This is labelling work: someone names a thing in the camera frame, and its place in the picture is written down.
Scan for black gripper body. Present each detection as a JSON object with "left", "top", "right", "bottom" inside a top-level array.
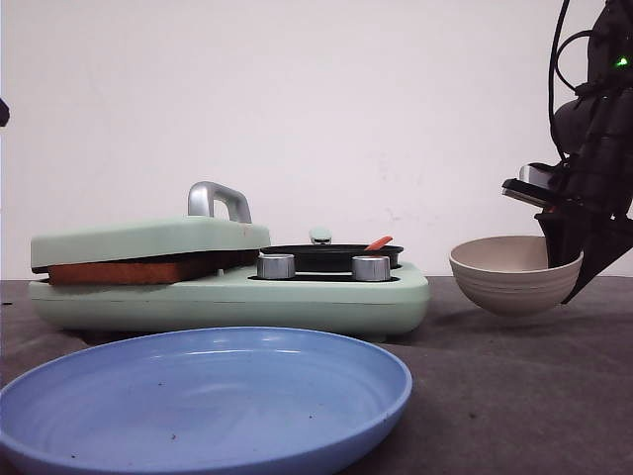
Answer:
[{"left": 501, "top": 142, "right": 632, "bottom": 221}]

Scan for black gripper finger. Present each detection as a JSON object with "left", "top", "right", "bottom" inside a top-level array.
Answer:
[
  {"left": 562, "top": 217, "right": 632, "bottom": 304},
  {"left": 0, "top": 99, "right": 10, "bottom": 127},
  {"left": 534, "top": 211, "right": 591, "bottom": 268}
]

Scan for beige ribbed bowl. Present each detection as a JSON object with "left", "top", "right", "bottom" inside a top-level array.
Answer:
[{"left": 449, "top": 236, "right": 584, "bottom": 317}]

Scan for toast slice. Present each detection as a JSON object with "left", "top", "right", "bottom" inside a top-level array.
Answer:
[
  {"left": 139, "top": 248, "right": 260, "bottom": 269},
  {"left": 48, "top": 261, "right": 216, "bottom": 285}
]

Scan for breakfast maker hinged lid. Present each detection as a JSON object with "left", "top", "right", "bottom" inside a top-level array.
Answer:
[{"left": 31, "top": 181, "right": 271, "bottom": 273}]

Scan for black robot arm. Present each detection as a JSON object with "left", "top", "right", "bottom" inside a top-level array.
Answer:
[{"left": 501, "top": 1, "right": 632, "bottom": 302}]

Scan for pink shrimp pieces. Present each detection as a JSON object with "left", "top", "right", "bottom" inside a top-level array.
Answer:
[{"left": 365, "top": 236, "right": 393, "bottom": 251}]

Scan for mint green breakfast maker base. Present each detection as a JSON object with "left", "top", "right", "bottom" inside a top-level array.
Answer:
[{"left": 29, "top": 263, "right": 430, "bottom": 338}]

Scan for right silver control knob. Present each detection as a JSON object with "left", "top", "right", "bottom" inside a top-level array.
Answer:
[{"left": 352, "top": 255, "right": 391, "bottom": 282}]

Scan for silver control knob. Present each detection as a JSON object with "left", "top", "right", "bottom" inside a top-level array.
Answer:
[
  {"left": 352, "top": 255, "right": 391, "bottom": 282},
  {"left": 256, "top": 253, "right": 296, "bottom": 280}
]

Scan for black frying pan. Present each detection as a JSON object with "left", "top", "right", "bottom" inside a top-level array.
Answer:
[{"left": 260, "top": 240, "right": 404, "bottom": 273}]

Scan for left silver control knob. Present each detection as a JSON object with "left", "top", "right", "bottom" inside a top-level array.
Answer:
[{"left": 256, "top": 253, "right": 296, "bottom": 280}]

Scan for blue round plate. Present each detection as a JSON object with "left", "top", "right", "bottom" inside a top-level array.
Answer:
[{"left": 1, "top": 328, "right": 412, "bottom": 474}]

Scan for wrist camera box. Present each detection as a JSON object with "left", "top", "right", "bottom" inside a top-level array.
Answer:
[{"left": 518, "top": 162, "right": 561, "bottom": 190}]

